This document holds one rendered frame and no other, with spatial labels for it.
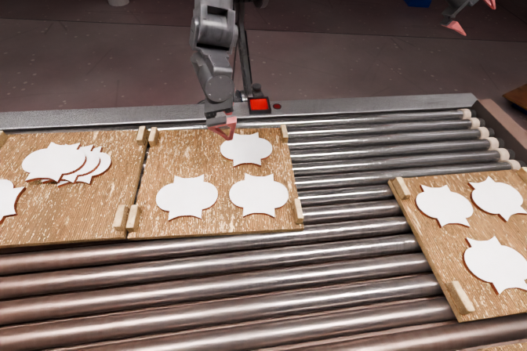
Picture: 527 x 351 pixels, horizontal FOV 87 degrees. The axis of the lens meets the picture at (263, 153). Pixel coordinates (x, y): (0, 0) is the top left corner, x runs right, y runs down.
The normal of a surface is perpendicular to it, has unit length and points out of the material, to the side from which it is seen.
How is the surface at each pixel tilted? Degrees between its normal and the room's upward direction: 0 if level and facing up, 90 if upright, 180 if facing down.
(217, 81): 85
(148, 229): 0
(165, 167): 0
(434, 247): 0
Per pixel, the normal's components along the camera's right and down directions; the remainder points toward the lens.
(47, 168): 0.05, -0.65
